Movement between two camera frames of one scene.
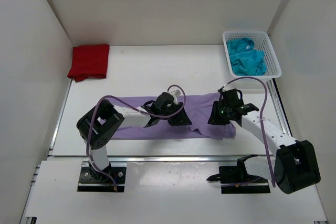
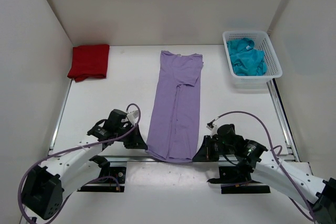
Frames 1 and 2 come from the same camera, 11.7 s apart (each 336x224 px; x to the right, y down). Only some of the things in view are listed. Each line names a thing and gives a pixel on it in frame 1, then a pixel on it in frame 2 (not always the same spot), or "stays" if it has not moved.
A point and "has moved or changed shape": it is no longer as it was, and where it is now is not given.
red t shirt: [89, 61] stays
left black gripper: [182, 119] → [136, 141]
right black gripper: [214, 119] → [205, 153]
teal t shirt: [245, 60] stays
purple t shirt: [197, 109] has moved or changed shape
